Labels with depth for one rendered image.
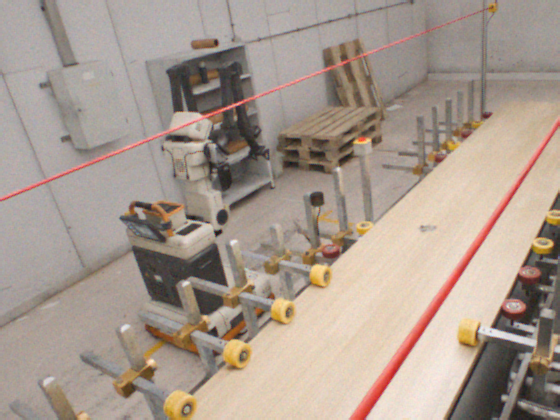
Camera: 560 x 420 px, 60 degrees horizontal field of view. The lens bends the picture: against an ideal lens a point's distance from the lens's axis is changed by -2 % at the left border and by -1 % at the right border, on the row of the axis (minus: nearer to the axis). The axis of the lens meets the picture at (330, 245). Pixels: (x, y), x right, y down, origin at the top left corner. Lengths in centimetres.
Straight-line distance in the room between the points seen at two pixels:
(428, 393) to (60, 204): 356
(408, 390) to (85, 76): 347
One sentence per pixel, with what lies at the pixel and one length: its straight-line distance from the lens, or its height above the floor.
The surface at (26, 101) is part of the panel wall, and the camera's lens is 428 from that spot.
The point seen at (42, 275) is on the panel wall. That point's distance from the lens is 446.
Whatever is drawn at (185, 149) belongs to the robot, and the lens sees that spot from 297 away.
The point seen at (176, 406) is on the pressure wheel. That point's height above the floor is 97.
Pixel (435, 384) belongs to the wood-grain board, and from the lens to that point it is 149.
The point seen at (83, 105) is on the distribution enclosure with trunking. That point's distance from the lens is 422.
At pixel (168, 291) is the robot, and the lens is 314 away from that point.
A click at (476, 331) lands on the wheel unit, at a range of 158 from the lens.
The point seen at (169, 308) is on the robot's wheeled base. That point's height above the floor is 28.
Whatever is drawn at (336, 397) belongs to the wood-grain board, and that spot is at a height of 90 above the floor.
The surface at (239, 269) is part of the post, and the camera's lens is 186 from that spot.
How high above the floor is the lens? 197
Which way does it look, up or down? 29 degrees down
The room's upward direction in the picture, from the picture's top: 8 degrees counter-clockwise
